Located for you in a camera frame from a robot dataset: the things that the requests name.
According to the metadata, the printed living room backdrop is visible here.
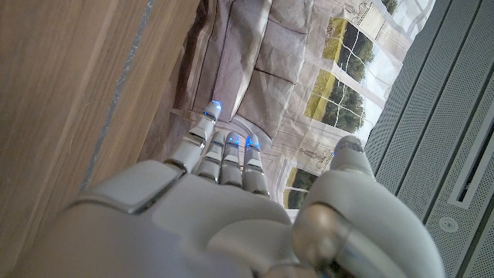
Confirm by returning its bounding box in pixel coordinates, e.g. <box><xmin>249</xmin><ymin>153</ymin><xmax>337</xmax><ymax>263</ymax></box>
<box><xmin>137</xmin><ymin>0</ymin><xmax>437</xmax><ymax>223</ymax></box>

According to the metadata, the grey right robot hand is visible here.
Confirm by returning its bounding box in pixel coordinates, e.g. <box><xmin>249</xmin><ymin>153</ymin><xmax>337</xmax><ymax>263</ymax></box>
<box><xmin>7</xmin><ymin>100</ymin><xmax>447</xmax><ymax>278</ymax></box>

